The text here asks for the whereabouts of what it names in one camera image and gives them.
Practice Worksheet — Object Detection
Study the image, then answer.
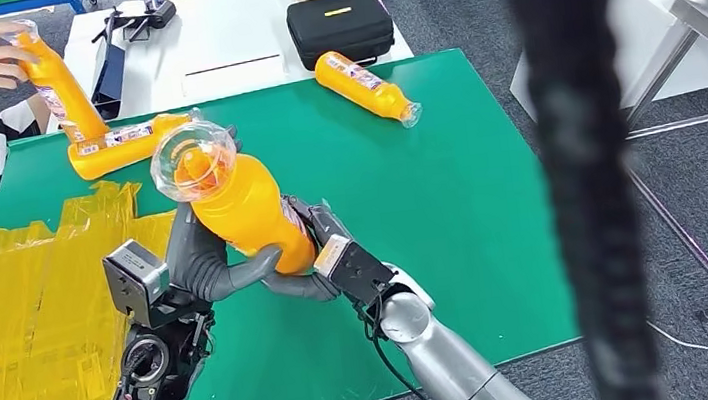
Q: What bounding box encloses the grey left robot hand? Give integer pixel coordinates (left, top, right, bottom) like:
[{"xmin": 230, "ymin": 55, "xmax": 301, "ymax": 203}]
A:
[{"xmin": 149, "ymin": 121, "xmax": 288, "ymax": 309}]

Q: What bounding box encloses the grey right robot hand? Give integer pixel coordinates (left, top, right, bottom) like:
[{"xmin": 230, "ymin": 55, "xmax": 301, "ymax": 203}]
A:
[{"xmin": 252, "ymin": 188, "xmax": 361, "ymax": 311}]

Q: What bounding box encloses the orange bottle clear cap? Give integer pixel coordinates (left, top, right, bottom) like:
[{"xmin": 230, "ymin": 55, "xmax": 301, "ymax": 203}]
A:
[
  {"xmin": 145, "ymin": 108, "xmax": 320, "ymax": 291},
  {"xmin": 0, "ymin": 11, "xmax": 112, "ymax": 152},
  {"xmin": 63, "ymin": 107, "xmax": 208, "ymax": 184},
  {"xmin": 311, "ymin": 41, "xmax": 425, "ymax": 139}
]

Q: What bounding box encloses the green table mat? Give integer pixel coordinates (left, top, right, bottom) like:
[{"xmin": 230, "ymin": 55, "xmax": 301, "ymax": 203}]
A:
[{"xmin": 0, "ymin": 37, "xmax": 590, "ymax": 400}]

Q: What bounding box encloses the navy blue bar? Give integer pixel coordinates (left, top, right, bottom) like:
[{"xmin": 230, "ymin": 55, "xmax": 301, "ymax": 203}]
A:
[{"xmin": 83, "ymin": 34, "xmax": 132, "ymax": 107}]

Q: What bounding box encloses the yellow tape patch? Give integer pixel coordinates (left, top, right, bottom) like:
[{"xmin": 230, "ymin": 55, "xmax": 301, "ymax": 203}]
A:
[{"xmin": 0, "ymin": 173, "xmax": 200, "ymax": 400}]

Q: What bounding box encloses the black carrying case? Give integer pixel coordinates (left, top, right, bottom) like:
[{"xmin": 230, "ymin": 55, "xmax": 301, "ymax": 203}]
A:
[{"xmin": 283, "ymin": 0, "xmax": 399, "ymax": 77}]

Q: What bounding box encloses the white table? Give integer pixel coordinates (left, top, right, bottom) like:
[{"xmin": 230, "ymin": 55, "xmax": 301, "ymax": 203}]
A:
[{"xmin": 31, "ymin": 0, "xmax": 419, "ymax": 134}]

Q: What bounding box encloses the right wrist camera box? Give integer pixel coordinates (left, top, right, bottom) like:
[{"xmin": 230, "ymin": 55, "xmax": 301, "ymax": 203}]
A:
[{"xmin": 309, "ymin": 227, "xmax": 400, "ymax": 314}]

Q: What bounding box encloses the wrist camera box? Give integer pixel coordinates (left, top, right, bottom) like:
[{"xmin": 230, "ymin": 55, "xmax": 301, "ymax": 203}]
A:
[
  {"xmin": 98, "ymin": 230, "xmax": 216, "ymax": 336},
  {"xmin": 309, "ymin": 227, "xmax": 400, "ymax": 314}
]

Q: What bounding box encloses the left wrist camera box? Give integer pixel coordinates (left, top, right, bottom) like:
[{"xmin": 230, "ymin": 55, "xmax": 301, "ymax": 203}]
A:
[{"xmin": 98, "ymin": 230, "xmax": 216, "ymax": 336}]

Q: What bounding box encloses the black blurred cable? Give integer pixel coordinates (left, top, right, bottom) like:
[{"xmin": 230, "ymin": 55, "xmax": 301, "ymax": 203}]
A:
[{"xmin": 506, "ymin": 0, "xmax": 672, "ymax": 400}]

